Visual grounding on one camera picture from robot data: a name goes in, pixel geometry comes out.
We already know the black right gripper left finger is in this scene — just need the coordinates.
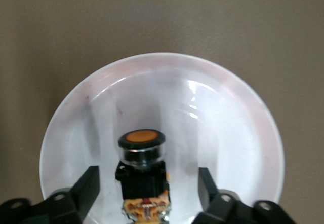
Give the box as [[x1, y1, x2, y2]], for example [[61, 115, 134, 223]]
[[0, 165, 101, 224]]

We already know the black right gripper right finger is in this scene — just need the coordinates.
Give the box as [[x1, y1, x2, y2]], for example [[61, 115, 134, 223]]
[[193, 167, 298, 224]]

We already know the pink round plate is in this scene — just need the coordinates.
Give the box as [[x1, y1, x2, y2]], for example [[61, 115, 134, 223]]
[[39, 52, 286, 224]]

